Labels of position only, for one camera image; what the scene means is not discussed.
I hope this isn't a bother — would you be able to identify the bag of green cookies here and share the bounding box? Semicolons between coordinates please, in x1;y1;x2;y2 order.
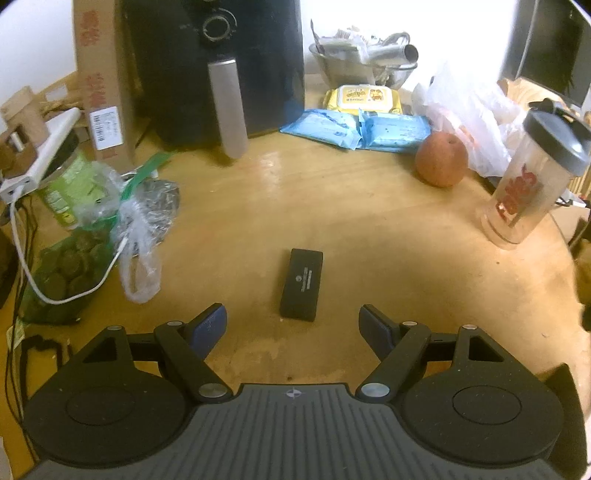
23;226;116;324

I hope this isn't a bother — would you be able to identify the black monitor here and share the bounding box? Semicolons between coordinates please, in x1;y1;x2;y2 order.
501;0;591;107

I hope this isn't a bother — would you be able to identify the black rectangular box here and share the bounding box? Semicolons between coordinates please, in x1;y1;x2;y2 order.
279;248;325;321

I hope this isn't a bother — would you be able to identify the green label jar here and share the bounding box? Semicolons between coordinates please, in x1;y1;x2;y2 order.
39;148;121;229

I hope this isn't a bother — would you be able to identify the yellow wipes pack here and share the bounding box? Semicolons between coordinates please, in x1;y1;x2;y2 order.
323;84;403;116

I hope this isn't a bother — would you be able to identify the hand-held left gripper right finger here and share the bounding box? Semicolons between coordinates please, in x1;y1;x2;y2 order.
355;304;511;403

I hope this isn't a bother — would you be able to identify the crumpled white plastic bag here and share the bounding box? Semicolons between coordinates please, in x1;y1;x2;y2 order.
412;62;527;178

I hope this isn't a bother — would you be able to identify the silver foil roll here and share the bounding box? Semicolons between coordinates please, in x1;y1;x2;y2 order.
369;44;420;65

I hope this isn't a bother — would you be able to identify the white power strip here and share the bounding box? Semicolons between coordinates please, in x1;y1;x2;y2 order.
0;108;80;204

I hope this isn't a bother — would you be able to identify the clear zip bag green seal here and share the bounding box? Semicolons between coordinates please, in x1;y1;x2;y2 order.
117;152;182;245

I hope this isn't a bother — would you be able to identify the blue wipes packet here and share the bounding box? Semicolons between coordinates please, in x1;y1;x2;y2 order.
358;111;432;153
280;109;365;151

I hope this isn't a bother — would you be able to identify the clear shaker bottle grey lid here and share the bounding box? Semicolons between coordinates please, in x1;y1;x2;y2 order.
480;98;591;250

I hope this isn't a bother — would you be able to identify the orange fruit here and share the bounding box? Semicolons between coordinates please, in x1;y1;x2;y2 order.
414;131;469;188

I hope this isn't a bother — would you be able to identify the white charging cable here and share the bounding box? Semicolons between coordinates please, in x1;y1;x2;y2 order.
9;198;131;306

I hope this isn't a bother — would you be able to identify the knotted clear plastic bag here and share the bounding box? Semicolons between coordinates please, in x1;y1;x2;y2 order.
74;161;162;304

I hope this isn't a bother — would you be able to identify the tall red print cardboard box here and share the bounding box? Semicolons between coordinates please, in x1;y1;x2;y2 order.
74;0;139;171

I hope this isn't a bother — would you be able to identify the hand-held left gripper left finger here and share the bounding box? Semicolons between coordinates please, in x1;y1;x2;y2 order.
74;303;232;403

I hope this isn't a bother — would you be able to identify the black air fryer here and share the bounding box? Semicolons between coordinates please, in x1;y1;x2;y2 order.
121;0;305;160

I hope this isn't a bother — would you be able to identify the black looped cable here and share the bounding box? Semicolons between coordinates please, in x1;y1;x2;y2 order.
21;335;72;370

